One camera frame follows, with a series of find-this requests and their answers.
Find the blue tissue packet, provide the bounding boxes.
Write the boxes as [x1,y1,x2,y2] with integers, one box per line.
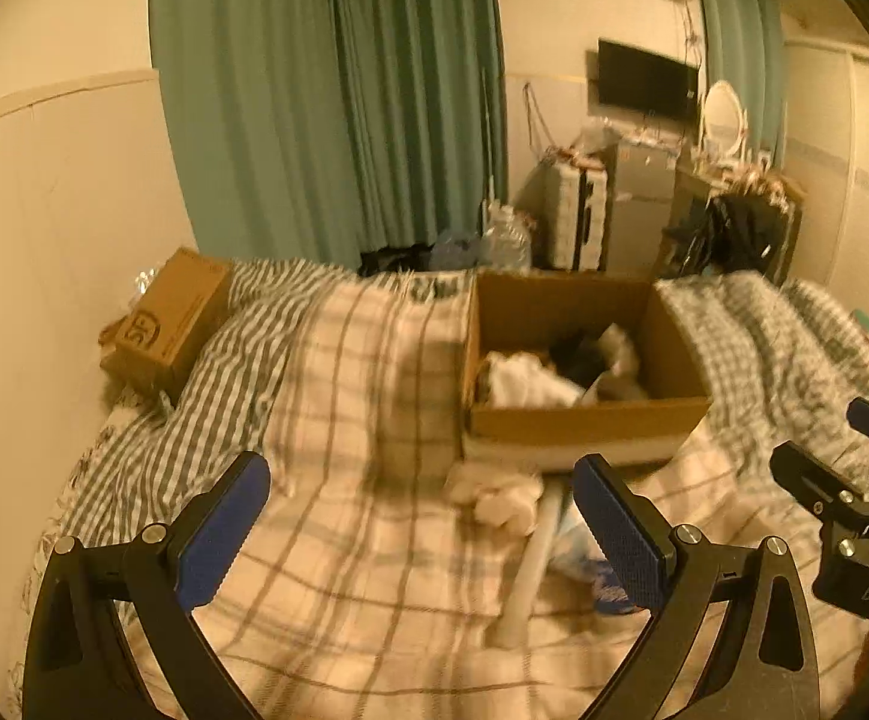
[550,507,638,616]

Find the white cloth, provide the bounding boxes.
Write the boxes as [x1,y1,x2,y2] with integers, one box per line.
[483,351,585,410]

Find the green checkered duvet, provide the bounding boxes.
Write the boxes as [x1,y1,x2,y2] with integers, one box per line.
[21,257,869,616]

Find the silver mini fridge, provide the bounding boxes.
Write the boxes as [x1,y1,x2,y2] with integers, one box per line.
[605,140,676,277]

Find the cream crumpled cloth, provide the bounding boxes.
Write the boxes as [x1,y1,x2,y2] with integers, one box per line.
[444,461,543,536]

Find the large clear water bottle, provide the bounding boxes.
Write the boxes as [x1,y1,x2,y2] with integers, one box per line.
[482,202,532,271]

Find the small green curtain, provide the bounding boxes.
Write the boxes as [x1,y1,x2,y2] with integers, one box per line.
[701,0,787,166]

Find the white louvered wardrobe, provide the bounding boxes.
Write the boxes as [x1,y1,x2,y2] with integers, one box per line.
[784,39,869,318]

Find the open cardboard box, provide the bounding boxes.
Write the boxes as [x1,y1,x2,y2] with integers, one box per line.
[460,271,711,473]

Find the beige plaid blanket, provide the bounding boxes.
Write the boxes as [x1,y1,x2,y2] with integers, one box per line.
[113,271,856,720]

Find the black wall television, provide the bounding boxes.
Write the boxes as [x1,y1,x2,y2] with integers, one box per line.
[597,39,699,124]

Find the black round lens cap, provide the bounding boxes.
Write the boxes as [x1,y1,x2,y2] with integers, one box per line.
[550,333,608,390]

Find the white translucent tube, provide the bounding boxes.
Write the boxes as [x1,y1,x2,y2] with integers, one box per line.
[488,476,567,650]

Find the oval white mirror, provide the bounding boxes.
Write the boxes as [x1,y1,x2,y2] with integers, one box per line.
[701,80,748,158]

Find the brown SF shipping box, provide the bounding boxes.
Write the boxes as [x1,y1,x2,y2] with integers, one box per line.
[99,247,233,403]

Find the large green curtain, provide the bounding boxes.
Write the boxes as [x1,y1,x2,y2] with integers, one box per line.
[148,0,507,266]

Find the black clothes on chair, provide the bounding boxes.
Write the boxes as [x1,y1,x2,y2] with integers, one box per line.
[670,192,789,277]

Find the white suitcase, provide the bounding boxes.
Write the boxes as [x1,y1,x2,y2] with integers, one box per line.
[545,160,608,271]

